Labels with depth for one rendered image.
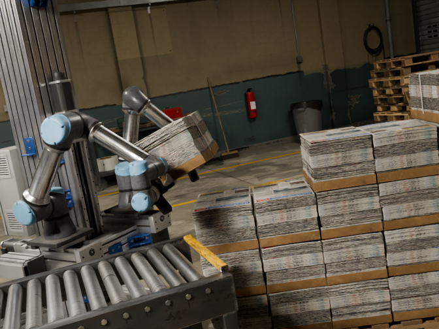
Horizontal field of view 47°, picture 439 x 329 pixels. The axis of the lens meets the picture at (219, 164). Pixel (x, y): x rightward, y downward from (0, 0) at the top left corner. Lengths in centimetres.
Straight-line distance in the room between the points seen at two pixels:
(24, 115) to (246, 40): 728
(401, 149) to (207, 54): 717
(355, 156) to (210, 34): 722
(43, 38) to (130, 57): 623
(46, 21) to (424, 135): 189
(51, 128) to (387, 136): 145
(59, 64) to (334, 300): 179
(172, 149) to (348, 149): 80
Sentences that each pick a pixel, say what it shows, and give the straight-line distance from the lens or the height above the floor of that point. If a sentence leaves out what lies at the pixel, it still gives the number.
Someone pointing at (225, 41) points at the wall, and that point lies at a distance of 949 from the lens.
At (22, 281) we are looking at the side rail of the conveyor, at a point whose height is 80.
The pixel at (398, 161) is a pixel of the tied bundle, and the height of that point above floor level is 92.
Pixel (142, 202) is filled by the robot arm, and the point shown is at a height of 100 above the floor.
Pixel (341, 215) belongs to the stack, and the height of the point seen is 70.
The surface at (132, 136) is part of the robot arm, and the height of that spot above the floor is 118.
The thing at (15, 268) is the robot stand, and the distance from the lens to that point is 254.
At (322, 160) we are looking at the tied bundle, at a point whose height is 98.
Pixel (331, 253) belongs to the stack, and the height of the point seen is 53.
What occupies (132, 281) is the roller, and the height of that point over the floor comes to 80.
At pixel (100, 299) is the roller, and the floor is 80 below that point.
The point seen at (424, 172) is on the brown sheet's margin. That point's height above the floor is 85.
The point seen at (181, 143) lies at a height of 116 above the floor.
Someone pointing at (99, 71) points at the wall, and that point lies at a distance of 889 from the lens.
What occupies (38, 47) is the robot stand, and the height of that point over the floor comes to 171.
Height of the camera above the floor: 141
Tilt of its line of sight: 9 degrees down
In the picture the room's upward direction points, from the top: 9 degrees counter-clockwise
